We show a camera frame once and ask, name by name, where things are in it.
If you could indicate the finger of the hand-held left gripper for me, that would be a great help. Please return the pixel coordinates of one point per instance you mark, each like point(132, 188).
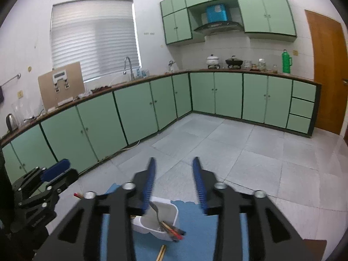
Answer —
point(55, 168)
point(65, 179)

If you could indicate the brown cardboard board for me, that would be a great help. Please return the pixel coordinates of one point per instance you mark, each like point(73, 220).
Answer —
point(76, 78)

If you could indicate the white two-compartment utensil holder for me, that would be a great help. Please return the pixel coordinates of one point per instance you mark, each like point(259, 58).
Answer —
point(167, 212)

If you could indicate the silver metal spoon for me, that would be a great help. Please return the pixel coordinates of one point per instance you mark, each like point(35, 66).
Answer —
point(156, 212)

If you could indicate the chrome kitchen faucet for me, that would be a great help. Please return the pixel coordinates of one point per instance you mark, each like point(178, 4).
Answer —
point(127, 62)

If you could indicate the steel electric kettle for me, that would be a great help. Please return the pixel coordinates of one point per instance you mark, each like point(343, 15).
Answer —
point(11, 122)

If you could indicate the black wok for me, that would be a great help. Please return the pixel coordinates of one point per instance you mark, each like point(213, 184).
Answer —
point(233, 62)

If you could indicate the blue table mat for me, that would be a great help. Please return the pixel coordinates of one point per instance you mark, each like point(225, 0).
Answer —
point(201, 236)

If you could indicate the wooden door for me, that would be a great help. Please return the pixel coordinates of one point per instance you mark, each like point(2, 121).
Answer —
point(329, 73)

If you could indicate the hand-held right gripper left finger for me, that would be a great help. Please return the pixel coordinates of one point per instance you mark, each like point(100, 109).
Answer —
point(149, 179)

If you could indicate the dark hanging cloth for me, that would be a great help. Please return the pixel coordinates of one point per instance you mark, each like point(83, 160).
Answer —
point(1, 93)

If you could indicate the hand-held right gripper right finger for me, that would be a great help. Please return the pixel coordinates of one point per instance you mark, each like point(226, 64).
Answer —
point(199, 185)

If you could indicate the white window blind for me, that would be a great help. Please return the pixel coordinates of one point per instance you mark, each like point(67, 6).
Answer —
point(92, 40)

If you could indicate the single red-tipped chopstick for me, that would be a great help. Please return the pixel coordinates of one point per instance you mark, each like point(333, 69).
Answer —
point(78, 195)

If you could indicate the clear glass pitcher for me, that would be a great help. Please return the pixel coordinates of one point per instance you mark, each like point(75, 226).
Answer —
point(21, 111)

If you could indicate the glass jar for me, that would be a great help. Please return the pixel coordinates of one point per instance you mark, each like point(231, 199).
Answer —
point(262, 65)

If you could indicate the green base cabinets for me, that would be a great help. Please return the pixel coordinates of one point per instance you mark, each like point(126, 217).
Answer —
point(136, 108)

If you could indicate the blue box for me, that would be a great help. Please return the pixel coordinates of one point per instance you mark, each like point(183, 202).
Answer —
point(216, 13)

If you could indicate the bottles beside sink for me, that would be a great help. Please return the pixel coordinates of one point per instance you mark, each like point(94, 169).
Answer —
point(141, 73)

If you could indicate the green wall cabinets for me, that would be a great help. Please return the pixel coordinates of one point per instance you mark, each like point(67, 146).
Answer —
point(266, 13)

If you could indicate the green cabinet drawer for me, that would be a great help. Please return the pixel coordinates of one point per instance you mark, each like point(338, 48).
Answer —
point(301, 108)
point(299, 123)
point(304, 90)

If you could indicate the green thermos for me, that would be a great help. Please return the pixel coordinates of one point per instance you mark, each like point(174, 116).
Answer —
point(286, 62)

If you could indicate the bundle of wooden chopsticks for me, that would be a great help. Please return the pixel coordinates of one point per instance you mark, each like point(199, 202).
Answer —
point(172, 231)

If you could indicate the black range hood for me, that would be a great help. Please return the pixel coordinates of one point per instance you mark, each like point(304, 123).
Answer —
point(217, 27)

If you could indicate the metal towel rail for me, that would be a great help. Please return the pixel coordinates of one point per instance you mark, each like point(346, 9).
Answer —
point(11, 80)

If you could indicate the white cooking pot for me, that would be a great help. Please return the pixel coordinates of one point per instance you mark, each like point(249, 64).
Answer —
point(213, 61)

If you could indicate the single plain chopstick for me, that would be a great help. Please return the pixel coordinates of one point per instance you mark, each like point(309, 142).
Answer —
point(161, 252)

